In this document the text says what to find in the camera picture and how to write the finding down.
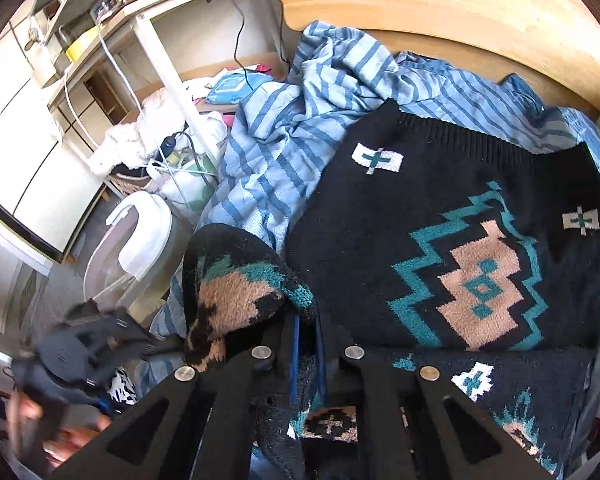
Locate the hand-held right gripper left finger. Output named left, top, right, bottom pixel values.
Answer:
left=50, top=312, right=303, bottom=480

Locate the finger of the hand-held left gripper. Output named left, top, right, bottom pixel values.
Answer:
left=122, top=332, right=186, bottom=363

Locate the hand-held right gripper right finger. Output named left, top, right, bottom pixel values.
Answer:
left=312, top=317, right=556, bottom=480

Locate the black patterned knit sweater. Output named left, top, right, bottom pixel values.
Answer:
left=182, top=99, right=600, bottom=480

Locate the person's left hand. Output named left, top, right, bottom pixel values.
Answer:
left=7, top=390, right=111, bottom=466

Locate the black white spotted cloth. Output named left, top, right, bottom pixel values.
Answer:
left=107, top=367, right=141, bottom=406

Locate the white plastic bin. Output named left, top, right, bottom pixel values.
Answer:
left=82, top=191, right=173, bottom=306

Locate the white cabinet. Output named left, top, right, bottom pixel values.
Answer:
left=0, top=25, right=106, bottom=261

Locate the blue striped blanket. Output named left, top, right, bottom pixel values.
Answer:
left=150, top=20, right=600, bottom=401

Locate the teal packet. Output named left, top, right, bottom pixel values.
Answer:
left=205, top=70, right=273, bottom=106

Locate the white shelf desk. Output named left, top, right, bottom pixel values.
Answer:
left=25, top=0, right=291, bottom=161

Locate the yellow box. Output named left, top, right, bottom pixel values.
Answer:
left=64, top=29, right=102, bottom=60

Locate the wooden headboard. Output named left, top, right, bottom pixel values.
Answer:
left=270, top=0, right=600, bottom=111

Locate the white cable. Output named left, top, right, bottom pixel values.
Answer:
left=62, top=25, right=148, bottom=131

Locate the black cable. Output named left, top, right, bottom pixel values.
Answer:
left=229, top=0, right=291, bottom=86

